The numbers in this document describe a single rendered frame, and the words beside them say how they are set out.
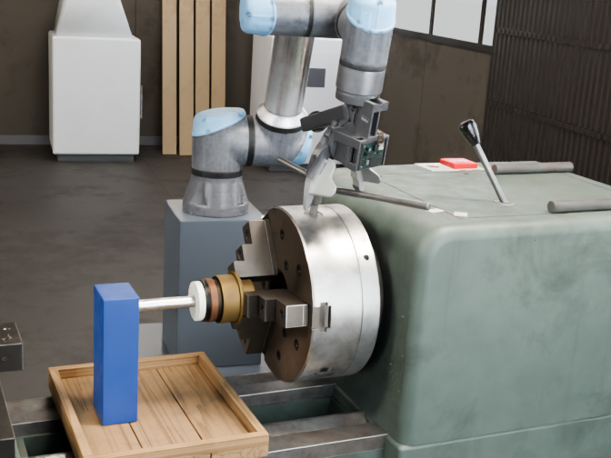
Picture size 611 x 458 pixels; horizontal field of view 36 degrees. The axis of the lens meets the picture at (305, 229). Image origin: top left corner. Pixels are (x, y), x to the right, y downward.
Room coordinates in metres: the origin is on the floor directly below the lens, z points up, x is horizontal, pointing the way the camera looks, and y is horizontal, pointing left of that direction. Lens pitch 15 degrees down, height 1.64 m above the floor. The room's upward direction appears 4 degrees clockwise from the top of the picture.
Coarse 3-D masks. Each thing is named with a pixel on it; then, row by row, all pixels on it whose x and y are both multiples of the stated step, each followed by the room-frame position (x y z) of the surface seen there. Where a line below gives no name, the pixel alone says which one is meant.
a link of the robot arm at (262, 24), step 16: (240, 0) 1.57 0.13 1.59; (256, 0) 1.52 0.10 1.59; (272, 0) 1.52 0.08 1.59; (288, 0) 1.53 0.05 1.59; (304, 0) 1.54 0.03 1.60; (240, 16) 1.56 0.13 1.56; (256, 16) 1.52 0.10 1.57; (272, 16) 1.52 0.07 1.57; (288, 16) 1.53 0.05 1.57; (304, 16) 1.53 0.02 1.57; (256, 32) 1.54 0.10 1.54; (272, 32) 1.54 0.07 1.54; (288, 32) 1.54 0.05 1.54; (304, 32) 1.55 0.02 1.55
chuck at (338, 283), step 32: (288, 224) 1.57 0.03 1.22; (320, 224) 1.56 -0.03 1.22; (288, 256) 1.56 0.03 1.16; (320, 256) 1.50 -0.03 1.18; (352, 256) 1.52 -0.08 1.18; (256, 288) 1.69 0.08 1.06; (288, 288) 1.56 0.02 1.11; (320, 288) 1.47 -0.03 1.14; (352, 288) 1.49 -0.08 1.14; (352, 320) 1.48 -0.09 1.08; (288, 352) 1.54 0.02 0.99; (320, 352) 1.47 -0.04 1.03; (352, 352) 1.50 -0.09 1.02
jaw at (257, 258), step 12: (264, 216) 1.68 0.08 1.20; (252, 228) 1.63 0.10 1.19; (264, 228) 1.64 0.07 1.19; (252, 240) 1.62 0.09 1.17; (264, 240) 1.63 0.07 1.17; (240, 252) 1.61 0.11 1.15; (252, 252) 1.61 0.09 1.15; (264, 252) 1.61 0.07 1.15; (240, 264) 1.58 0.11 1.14; (252, 264) 1.59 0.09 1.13; (264, 264) 1.60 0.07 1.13; (276, 264) 1.61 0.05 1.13; (240, 276) 1.57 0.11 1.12; (252, 276) 1.58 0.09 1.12; (264, 276) 1.60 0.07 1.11; (276, 276) 1.63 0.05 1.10
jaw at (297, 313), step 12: (252, 300) 1.51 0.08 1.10; (264, 300) 1.50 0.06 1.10; (276, 300) 1.50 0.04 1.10; (288, 300) 1.49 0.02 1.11; (300, 300) 1.50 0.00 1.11; (252, 312) 1.51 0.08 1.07; (264, 312) 1.49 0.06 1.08; (276, 312) 1.50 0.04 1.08; (288, 312) 1.46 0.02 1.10; (300, 312) 1.47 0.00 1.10; (312, 312) 1.46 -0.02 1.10; (324, 312) 1.47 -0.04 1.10; (288, 324) 1.46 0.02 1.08; (300, 324) 1.47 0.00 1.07; (312, 324) 1.46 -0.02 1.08; (324, 324) 1.47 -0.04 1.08
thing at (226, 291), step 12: (216, 276) 1.55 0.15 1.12; (228, 276) 1.55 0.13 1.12; (216, 288) 1.53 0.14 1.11; (228, 288) 1.53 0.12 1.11; (240, 288) 1.53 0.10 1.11; (252, 288) 1.56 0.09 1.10; (216, 300) 1.51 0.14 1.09; (228, 300) 1.52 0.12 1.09; (240, 300) 1.53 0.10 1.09; (216, 312) 1.51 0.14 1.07; (228, 312) 1.52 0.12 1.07; (240, 312) 1.52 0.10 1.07
